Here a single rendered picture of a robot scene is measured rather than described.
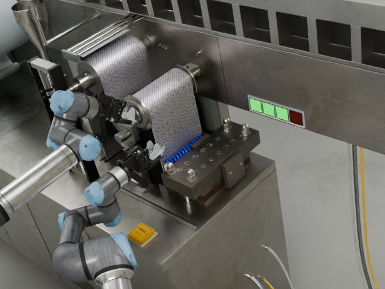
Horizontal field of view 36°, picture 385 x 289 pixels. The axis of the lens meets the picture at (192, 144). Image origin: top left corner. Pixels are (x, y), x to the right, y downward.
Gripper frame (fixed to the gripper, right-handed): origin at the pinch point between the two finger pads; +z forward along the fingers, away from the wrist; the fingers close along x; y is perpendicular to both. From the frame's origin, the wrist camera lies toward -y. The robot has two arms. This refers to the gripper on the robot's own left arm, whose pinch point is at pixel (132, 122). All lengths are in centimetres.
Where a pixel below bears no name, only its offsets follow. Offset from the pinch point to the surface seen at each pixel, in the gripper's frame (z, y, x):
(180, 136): 22.9, -1.4, -4.5
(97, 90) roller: 0.9, 6.5, 24.1
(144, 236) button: 4.9, -37.4, -17.2
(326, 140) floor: 204, 9, 28
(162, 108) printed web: 8.9, 7.7, -4.4
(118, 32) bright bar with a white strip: 4.5, 30.2, 25.6
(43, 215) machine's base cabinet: 20, -58, 58
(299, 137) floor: 200, 6, 45
